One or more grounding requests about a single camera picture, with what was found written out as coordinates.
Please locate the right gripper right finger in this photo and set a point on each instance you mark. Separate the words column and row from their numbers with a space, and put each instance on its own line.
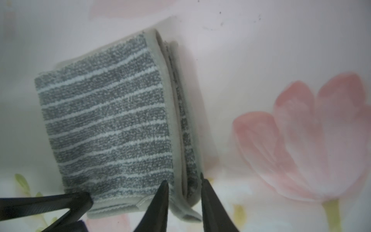
column 215, row 218

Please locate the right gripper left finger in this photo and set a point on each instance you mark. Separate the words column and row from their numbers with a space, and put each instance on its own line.
column 156, row 216

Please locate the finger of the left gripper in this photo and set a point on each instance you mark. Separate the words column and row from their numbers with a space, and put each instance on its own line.
column 77, row 204

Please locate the grey striped square dishcloth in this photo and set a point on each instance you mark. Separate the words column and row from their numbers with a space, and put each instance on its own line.
column 119, row 124

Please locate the pink floral table mat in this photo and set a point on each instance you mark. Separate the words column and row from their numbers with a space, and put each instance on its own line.
column 275, row 86

